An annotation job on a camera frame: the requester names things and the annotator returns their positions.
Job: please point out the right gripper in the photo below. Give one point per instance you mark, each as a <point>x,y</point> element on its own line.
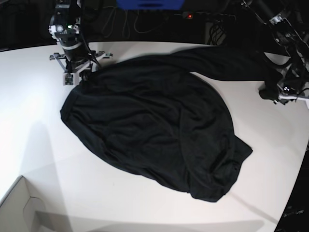
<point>84,65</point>

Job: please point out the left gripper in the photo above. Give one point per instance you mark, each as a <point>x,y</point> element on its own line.
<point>285,91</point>

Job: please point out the black t-shirt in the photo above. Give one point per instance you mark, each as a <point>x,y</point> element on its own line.
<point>153,116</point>

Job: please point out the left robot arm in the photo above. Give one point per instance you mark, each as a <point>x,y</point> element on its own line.
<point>273,13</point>

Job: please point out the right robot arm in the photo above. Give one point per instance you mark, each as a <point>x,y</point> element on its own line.
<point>65,28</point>

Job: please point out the blue box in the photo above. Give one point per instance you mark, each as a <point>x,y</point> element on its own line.
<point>150,4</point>

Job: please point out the black power strip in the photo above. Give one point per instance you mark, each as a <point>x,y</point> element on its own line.
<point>207,16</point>

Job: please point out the white cardboard box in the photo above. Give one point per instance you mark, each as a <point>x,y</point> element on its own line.
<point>21,212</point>

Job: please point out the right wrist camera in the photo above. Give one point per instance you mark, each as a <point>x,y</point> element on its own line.
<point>71,79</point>

